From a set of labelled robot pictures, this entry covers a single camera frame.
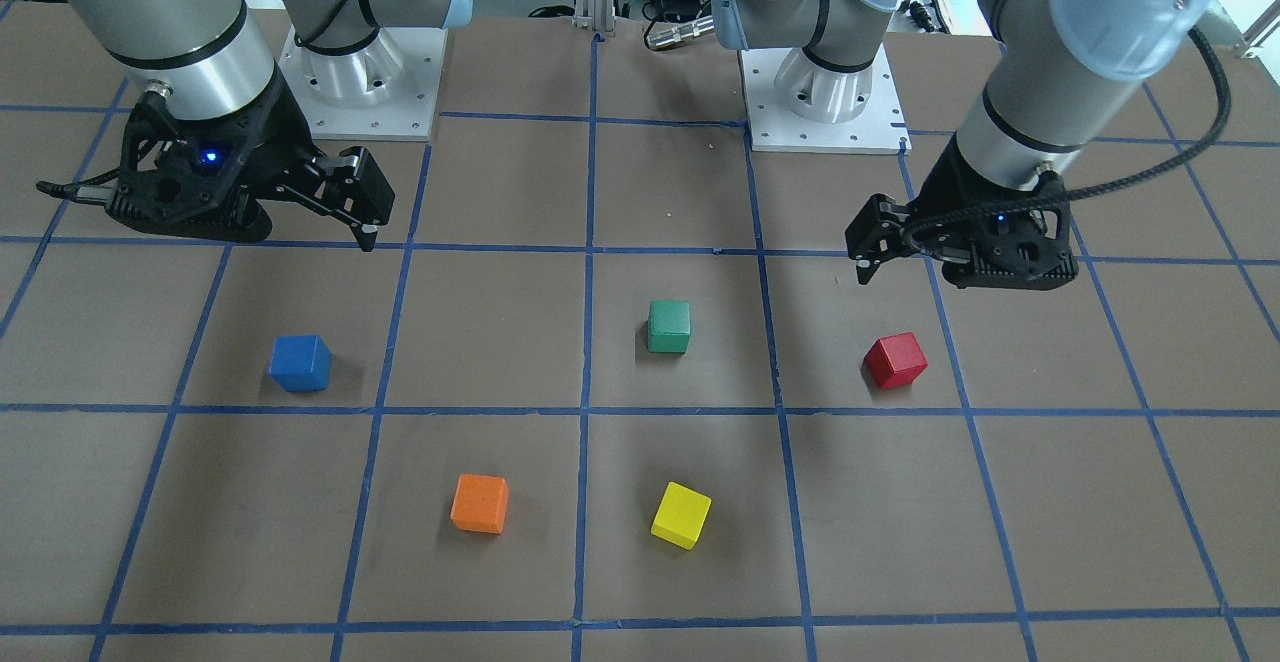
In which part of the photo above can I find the yellow wooden block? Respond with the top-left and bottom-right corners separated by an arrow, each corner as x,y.
650,481 -> 712,551

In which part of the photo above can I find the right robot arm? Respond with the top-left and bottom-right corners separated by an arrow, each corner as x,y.
38,0 -> 474,252

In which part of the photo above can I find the braided black cable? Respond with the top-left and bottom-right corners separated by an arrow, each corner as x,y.
900,27 -> 1233,255

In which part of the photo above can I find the red wooden block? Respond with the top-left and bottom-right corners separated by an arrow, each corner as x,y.
863,330 -> 929,389

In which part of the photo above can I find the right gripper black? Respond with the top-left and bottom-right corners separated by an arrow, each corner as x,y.
36,77 -> 396,252

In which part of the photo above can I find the green wooden block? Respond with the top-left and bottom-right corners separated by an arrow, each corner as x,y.
646,300 -> 692,355

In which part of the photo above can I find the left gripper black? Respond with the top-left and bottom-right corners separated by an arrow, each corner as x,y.
845,141 -> 1079,289

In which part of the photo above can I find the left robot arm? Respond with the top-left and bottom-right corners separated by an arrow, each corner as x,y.
712,0 -> 1231,289

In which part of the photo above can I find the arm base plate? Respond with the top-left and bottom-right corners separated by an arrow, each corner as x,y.
279,28 -> 449,143
739,47 -> 913,155

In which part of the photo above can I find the blue wooden block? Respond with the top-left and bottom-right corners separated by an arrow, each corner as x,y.
268,334 -> 332,393

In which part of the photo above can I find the orange wooden block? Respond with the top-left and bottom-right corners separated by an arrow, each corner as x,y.
449,472 -> 509,535

